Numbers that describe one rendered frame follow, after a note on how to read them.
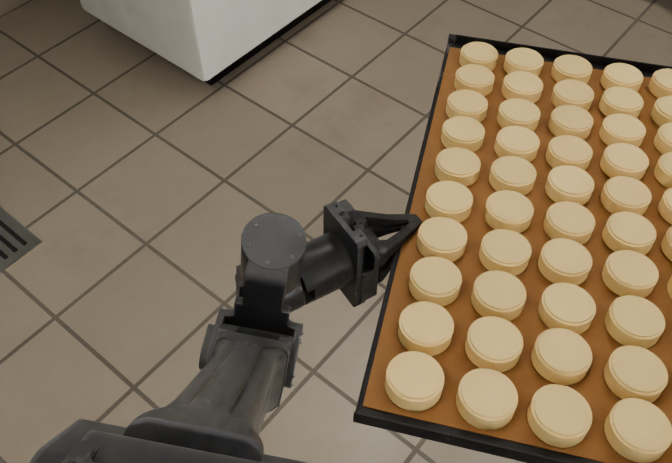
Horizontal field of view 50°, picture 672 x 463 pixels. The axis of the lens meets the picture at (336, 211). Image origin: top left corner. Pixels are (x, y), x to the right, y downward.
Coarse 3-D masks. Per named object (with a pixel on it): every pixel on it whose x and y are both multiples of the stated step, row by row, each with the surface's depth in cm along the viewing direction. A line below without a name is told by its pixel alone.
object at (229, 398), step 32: (224, 352) 53; (256, 352) 55; (288, 352) 61; (192, 384) 41; (224, 384) 42; (256, 384) 45; (160, 416) 33; (192, 416) 34; (224, 416) 35; (256, 416) 39; (64, 448) 29; (192, 448) 32; (224, 448) 32; (256, 448) 32
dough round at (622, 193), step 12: (612, 180) 79; (624, 180) 79; (636, 180) 79; (612, 192) 78; (624, 192) 78; (636, 192) 78; (648, 192) 78; (612, 204) 78; (624, 204) 77; (636, 204) 77; (648, 204) 77
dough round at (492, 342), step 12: (480, 324) 66; (492, 324) 66; (504, 324) 66; (468, 336) 65; (480, 336) 65; (492, 336) 65; (504, 336) 65; (516, 336) 65; (468, 348) 65; (480, 348) 64; (492, 348) 64; (504, 348) 64; (516, 348) 64; (480, 360) 64; (492, 360) 63; (504, 360) 63; (516, 360) 64
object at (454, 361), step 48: (432, 144) 86; (480, 192) 80; (480, 240) 75; (528, 240) 76; (528, 288) 71; (384, 336) 67; (528, 336) 67; (384, 384) 63; (528, 384) 64; (576, 384) 64; (480, 432) 60; (528, 432) 60
